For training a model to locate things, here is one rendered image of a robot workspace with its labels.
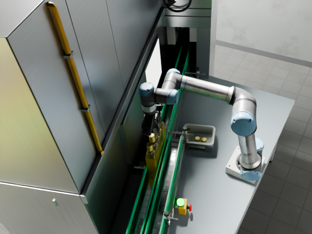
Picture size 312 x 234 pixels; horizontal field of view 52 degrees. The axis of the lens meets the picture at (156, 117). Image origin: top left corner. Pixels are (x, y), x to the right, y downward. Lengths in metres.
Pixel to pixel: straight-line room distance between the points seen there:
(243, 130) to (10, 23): 1.10
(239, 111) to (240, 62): 2.79
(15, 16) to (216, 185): 1.56
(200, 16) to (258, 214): 1.67
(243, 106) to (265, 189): 1.55
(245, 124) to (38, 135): 0.93
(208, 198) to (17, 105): 1.35
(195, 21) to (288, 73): 1.99
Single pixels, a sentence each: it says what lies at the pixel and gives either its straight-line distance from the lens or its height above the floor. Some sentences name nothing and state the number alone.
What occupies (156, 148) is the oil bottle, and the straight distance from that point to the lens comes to 1.87.
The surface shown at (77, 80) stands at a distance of 1.19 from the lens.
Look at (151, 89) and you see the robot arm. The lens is 1.57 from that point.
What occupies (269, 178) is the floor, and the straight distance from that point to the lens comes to 3.13.
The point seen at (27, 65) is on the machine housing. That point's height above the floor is 2.03.
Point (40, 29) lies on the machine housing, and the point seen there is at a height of 2.07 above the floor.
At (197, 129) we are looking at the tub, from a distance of 2.33.
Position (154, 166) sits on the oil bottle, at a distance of 1.90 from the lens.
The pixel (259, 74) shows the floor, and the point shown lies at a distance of 4.17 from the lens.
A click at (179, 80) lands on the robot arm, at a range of 1.66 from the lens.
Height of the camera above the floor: 2.52
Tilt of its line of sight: 45 degrees down
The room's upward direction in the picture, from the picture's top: 7 degrees counter-clockwise
